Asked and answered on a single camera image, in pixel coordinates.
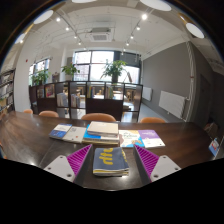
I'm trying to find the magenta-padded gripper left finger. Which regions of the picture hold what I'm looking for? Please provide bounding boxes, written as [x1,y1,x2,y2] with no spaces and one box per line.
[43,143,94,188]

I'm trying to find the grey towel with yellow letters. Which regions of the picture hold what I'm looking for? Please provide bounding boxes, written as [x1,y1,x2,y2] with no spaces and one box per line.
[92,146,130,178]

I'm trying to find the thick white book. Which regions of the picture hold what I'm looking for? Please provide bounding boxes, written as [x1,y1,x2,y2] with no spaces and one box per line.
[86,121,120,138]

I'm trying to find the small green potted plant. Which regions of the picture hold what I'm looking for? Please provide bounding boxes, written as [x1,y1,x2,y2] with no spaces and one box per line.
[30,69,51,87]

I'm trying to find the white cover book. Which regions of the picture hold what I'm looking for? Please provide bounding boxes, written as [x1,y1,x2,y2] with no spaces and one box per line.
[62,125,88,144]

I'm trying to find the colourful white booklet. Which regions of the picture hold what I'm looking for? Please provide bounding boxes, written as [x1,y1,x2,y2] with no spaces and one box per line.
[118,129,146,149]

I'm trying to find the large green potted plant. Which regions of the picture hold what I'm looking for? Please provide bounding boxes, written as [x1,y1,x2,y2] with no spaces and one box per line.
[100,59,128,84]

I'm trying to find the round white ceiling lamps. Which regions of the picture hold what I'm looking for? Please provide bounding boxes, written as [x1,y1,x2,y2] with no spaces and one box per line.
[14,0,206,44]

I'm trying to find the large blue cover book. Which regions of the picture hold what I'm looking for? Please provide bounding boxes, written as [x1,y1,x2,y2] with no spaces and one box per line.
[81,123,121,146]

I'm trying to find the dark open shelf unit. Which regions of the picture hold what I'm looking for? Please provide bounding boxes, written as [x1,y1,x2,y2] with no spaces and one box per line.
[28,80,144,123]

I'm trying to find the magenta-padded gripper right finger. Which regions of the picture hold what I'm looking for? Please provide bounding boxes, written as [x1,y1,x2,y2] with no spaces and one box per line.
[132,144,182,188]

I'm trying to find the small white wall radiator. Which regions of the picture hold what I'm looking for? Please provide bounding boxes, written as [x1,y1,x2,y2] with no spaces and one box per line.
[141,86,153,102]

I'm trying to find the ceiling spot lights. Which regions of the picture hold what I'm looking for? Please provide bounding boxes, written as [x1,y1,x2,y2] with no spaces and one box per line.
[18,13,149,48]

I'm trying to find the wall bookshelf unit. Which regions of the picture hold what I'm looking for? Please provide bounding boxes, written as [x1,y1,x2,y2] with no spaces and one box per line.
[0,68,17,116]

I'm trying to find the purple white booklet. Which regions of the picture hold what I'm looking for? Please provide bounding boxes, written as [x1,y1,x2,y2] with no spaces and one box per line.
[137,129,166,149]

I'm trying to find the ceiling air conditioner unit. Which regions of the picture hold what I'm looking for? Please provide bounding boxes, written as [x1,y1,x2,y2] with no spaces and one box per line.
[88,27,113,43]

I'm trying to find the large white wall radiator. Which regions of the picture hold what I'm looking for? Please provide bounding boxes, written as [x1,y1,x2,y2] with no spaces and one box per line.
[158,90,187,119]

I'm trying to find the orange chairs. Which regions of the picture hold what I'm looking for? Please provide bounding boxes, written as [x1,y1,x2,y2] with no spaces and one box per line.
[0,108,167,159]

